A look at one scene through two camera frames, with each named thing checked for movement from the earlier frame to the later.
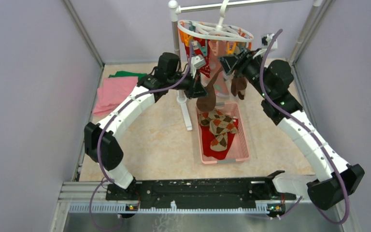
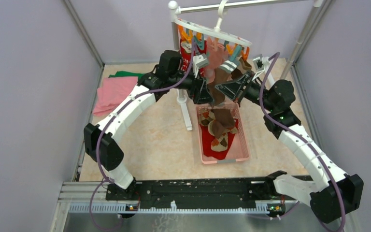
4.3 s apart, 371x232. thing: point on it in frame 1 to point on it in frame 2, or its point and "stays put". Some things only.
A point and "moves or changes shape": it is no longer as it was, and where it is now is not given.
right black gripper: [245, 58] to [231, 89]
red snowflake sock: [206, 69] moves or changes shape
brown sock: [237, 84] moves or changes shape
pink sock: [218, 49] moves or changes shape
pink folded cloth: [114, 91] stays put
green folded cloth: [126, 74] stays put
